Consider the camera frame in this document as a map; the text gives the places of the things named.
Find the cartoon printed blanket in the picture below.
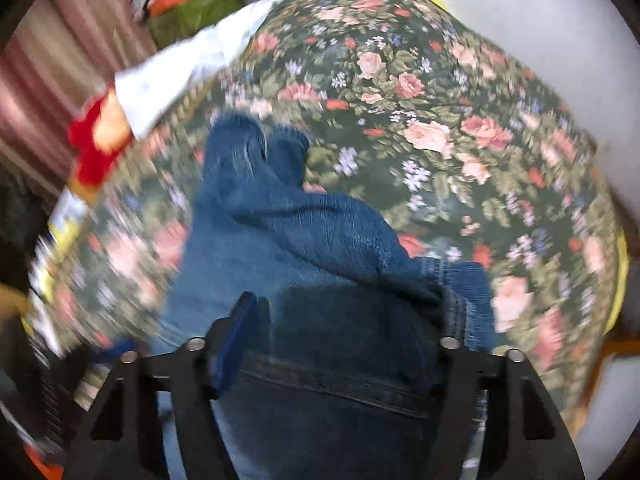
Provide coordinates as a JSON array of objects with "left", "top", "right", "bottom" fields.
[{"left": 25, "top": 190, "right": 91, "bottom": 356}]

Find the dark floral bedspread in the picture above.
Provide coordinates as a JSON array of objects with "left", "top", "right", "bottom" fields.
[{"left": 30, "top": 0, "right": 626, "bottom": 426}]

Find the pink striped curtain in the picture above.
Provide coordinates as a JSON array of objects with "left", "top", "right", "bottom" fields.
[{"left": 0, "top": 0, "right": 166, "bottom": 196}]

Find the wooden bed frame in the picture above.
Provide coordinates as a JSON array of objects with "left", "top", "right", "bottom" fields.
[{"left": 570, "top": 335, "right": 640, "bottom": 436}]

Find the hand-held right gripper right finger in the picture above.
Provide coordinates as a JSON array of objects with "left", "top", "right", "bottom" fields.
[{"left": 432, "top": 336, "right": 586, "bottom": 480}]

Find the white pillow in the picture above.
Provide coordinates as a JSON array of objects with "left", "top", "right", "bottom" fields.
[{"left": 114, "top": 0, "right": 291, "bottom": 141}]

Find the red plush toy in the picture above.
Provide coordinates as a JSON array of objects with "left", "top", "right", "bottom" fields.
[{"left": 67, "top": 85, "right": 136, "bottom": 191}]

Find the blue denim jacket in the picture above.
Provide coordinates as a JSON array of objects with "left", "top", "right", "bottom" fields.
[{"left": 150, "top": 112, "right": 498, "bottom": 480}]

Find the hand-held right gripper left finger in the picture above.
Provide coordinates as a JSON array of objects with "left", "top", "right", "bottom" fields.
[{"left": 75, "top": 291, "right": 271, "bottom": 480}]

